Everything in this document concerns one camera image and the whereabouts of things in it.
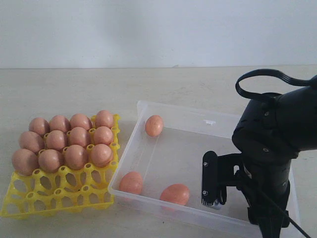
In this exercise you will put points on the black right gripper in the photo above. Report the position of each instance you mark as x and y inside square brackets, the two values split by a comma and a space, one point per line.
[265, 210]

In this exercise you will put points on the brown egg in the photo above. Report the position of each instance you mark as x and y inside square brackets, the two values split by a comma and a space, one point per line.
[76, 157]
[132, 182]
[154, 125]
[50, 160]
[60, 122]
[25, 162]
[103, 135]
[176, 193]
[80, 120]
[31, 141]
[101, 155]
[40, 126]
[79, 136]
[104, 118]
[56, 140]

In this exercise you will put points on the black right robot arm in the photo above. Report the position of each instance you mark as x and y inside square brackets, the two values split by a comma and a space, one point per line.
[272, 131]

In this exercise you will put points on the clear plastic bin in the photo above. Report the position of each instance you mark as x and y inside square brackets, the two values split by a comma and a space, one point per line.
[175, 156]

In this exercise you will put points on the yellow plastic egg tray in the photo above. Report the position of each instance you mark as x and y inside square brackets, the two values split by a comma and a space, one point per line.
[66, 190]

